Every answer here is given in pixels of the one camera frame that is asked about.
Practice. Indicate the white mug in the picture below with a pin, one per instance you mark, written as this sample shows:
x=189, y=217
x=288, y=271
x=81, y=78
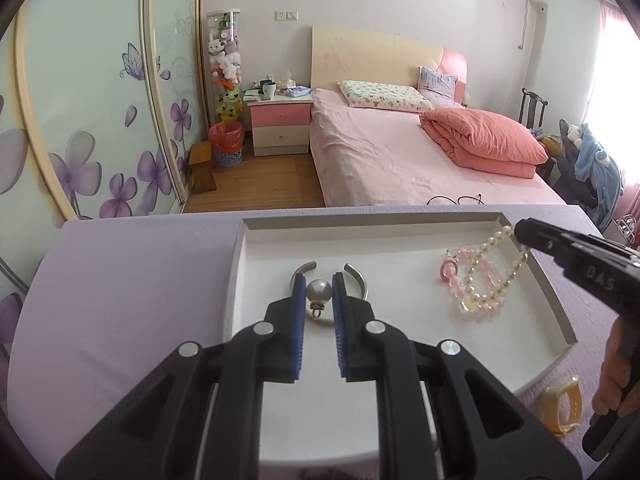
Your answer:
x=269, y=91

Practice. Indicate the bed with pink sheet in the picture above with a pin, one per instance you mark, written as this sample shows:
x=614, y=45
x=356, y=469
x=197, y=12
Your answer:
x=380, y=160

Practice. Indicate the small purple pillow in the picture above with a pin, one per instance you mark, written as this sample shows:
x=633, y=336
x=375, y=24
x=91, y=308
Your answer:
x=437, y=82

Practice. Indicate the wooden stool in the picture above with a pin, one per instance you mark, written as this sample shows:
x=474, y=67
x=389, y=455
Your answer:
x=201, y=165

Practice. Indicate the pink curtain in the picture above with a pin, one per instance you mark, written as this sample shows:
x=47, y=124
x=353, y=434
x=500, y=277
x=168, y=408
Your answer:
x=612, y=25

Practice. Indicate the blue plush garment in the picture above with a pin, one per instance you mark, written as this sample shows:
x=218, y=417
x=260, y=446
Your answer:
x=595, y=160

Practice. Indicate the yellow green plush toy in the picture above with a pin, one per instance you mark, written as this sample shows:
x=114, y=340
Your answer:
x=230, y=105

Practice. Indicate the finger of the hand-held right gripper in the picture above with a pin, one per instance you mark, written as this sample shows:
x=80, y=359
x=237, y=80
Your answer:
x=532, y=232

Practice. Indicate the dark wooden chair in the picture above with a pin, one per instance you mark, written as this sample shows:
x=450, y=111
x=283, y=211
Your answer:
x=532, y=110

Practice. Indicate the cream and pink headboard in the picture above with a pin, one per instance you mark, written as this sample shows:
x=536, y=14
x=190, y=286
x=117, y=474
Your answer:
x=370, y=55

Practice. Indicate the folded salmon quilt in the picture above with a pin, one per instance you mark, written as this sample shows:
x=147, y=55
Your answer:
x=480, y=135

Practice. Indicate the white wall socket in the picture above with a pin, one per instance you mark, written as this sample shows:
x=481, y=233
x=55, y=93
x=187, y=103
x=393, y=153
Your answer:
x=286, y=16

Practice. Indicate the blue trash bin red bag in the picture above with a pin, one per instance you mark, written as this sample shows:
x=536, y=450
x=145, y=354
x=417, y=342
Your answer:
x=227, y=145

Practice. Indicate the clear tube of plush toys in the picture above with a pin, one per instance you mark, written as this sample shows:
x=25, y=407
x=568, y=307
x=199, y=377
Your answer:
x=225, y=55

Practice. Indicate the patterned white pillow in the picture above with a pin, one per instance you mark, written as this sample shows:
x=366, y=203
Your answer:
x=385, y=95

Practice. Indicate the yellow watch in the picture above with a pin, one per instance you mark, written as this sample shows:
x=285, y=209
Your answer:
x=555, y=400

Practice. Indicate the floral sliding door wardrobe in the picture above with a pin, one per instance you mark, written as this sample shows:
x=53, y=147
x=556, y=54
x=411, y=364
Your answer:
x=75, y=110

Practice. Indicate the grey cardboard tray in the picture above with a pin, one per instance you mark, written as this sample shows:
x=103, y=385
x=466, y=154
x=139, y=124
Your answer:
x=400, y=260

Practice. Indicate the pink and white nightstand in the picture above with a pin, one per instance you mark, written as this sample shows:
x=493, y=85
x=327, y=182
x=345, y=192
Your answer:
x=280, y=120

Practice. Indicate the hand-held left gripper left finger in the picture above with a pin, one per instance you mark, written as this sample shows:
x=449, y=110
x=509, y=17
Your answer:
x=298, y=310

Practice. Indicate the grey chair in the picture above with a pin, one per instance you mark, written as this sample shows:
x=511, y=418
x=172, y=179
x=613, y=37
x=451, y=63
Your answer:
x=567, y=170

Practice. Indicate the person's right hand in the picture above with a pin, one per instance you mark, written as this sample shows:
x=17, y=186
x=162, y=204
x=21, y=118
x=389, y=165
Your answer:
x=607, y=385

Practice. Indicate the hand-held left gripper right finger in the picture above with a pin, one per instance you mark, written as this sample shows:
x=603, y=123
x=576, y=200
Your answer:
x=339, y=320

